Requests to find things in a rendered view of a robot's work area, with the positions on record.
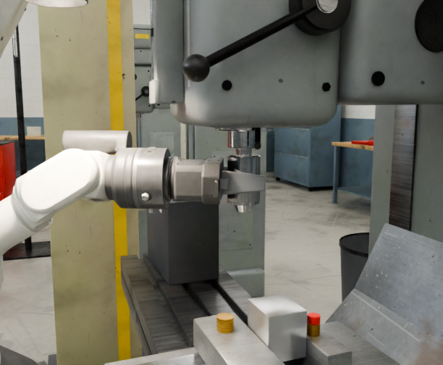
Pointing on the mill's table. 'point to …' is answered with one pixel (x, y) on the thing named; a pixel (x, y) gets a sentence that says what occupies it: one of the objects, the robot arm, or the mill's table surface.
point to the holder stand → (184, 241)
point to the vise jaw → (230, 344)
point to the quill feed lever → (300, 16)
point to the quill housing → (258, 69)
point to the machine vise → (348, 349)
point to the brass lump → (225, 323)
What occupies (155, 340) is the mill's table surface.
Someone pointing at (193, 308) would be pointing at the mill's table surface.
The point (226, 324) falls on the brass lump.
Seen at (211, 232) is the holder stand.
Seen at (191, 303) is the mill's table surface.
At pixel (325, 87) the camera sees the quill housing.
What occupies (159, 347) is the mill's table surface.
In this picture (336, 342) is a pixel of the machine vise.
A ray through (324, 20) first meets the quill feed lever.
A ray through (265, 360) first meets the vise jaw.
